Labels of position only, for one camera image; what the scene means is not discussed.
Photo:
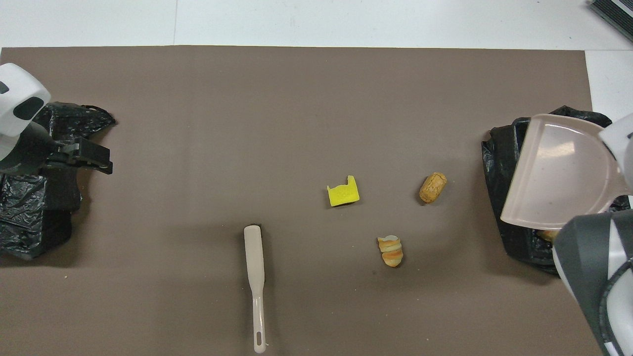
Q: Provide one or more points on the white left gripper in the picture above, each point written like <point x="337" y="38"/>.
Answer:
<point x="20" y="81"/>

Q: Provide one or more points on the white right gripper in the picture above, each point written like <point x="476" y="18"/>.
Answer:
<point x="625" y="148"/>

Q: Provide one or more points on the beige plastic dustpan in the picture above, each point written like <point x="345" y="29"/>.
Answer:
<point x="559" y="173"/>

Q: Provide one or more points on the beige bread chunk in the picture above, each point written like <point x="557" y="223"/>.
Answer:
<point x="548" y="235"/>

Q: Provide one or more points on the beige hand brush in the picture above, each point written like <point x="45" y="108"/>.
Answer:
<point x="253" y="257"/>

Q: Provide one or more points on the brown bread roll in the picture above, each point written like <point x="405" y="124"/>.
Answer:
<point x="432" y="188"/>

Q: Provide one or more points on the notched yellow sponge piece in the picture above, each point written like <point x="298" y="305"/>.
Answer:
<point x="342" y="195"/>

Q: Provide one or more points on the striped croissant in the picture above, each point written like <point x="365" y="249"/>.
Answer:
<point x="391" y="253"/>

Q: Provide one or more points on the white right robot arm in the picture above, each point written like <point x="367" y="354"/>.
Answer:
<point x="583" y="257"/>

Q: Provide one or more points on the black bag lined bin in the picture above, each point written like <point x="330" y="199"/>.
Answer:
<point x="494" y="168"/>
<point x="29" y="222"/>

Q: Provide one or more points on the dark ribbed panel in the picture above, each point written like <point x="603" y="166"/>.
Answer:
<point x="615" y="12"/>

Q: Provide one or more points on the brown table mat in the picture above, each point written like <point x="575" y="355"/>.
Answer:
<point x="296" y="123"/>

